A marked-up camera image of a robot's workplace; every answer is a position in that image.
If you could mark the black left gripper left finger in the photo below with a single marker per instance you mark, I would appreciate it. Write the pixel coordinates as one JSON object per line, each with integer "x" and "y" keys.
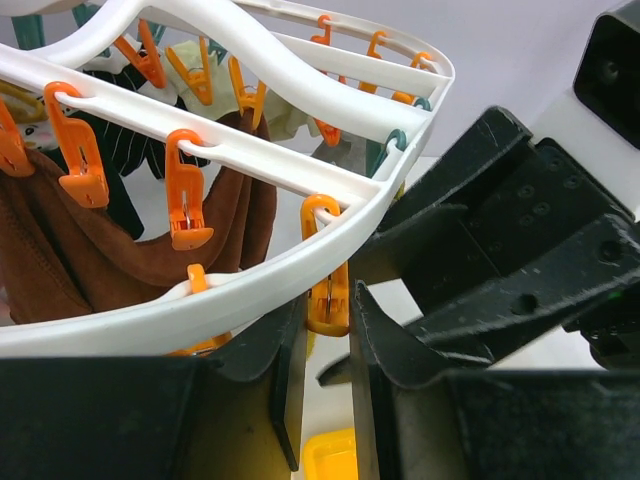
{"x": 233, "y": 414}

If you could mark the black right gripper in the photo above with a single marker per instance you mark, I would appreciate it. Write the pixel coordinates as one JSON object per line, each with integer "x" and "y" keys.
{"x": 504, "y": 239}

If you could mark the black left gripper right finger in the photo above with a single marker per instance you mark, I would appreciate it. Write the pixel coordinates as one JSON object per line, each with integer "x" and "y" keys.
{"x": 416, "y": 419}

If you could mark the orange clothes peg front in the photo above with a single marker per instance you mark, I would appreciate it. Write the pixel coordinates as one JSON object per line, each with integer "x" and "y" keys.
{"x": 328, "y": 299}

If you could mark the grey sock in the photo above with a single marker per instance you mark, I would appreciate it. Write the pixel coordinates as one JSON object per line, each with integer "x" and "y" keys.
{"x": 353, "y": 153}

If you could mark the white round sock hanger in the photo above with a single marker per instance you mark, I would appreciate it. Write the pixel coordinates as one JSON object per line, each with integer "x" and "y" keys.
{"x": 354, "y": 92}

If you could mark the yellow plastic bin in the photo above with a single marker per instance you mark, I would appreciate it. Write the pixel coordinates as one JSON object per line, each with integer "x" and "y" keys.
{"x": 331, "y": 456}

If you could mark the brown hanging sock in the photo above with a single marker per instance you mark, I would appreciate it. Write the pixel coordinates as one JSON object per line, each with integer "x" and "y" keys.
{"x": 60, "y": 260}

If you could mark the orange clothes peg large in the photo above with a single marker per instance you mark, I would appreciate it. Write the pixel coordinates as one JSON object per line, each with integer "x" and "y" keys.
{"x": 184, "y": 185}

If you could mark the black striped hanging sock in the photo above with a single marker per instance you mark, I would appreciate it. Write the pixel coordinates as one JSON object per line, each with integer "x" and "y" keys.
{"x": 123, "y": 150}

